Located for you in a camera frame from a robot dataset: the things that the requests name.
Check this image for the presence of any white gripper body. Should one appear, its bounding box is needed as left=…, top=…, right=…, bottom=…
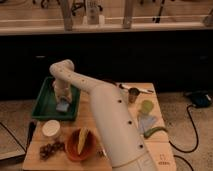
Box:
left=52, top=80, right=72, bottom=103

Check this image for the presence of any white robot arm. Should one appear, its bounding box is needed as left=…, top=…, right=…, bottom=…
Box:
left=49, top=60, right=158, bottom=171

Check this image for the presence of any green plastic tray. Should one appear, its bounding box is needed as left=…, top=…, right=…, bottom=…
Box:
left=32, top=77, right=80, bottom=121

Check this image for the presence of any white cup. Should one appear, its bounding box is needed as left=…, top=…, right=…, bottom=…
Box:
left=42, top=120, right=61, bottom=139

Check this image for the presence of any yellow banana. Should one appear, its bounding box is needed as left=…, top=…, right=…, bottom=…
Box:
left=77, top=128, right=89, bottom=154

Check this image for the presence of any orange bowl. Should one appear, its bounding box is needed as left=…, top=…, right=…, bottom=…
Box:
left=65, top=129, right=97, bottom=162

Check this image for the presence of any dark grapes bunch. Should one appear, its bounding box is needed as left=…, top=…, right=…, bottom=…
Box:
left=39, top=141, right=65, bottom=160

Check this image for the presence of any small metal cup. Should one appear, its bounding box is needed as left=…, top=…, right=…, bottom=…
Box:
left=128, top=87, right=140, bottom=103

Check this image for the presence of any blue cloth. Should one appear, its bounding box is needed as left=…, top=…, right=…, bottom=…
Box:
left=137, top=114, right=157, bottom=134

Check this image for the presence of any green cucumber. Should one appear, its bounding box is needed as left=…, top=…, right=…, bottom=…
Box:
left=143, top=126, right=168, bottom=139

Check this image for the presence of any black blue device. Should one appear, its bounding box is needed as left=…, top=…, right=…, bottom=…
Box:
left=185, top=91, right=212, bottom=108

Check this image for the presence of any black handled knife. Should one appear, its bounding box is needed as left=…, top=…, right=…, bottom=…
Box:
left=119, top=83, right=154, bottom=94

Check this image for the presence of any black cable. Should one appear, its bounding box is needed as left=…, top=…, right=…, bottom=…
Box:
left=168, top=103, right=200, bottom=171

